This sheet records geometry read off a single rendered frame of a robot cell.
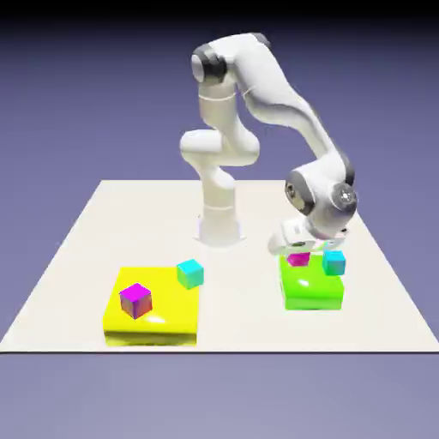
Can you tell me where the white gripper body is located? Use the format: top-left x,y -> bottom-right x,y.
268,233 -> 346,256

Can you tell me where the small magenta cube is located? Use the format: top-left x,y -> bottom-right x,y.
118,282 -> 153,321
286,251 -> 312,268

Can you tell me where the small cyan cube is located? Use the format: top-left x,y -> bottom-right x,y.
322,250 -> 346,277
176,258 -> 205,291

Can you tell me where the large green box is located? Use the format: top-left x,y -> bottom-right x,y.
279,252 -> 346,311

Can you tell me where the large yellow box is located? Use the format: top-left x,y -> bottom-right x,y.
102,266 -> 201,347

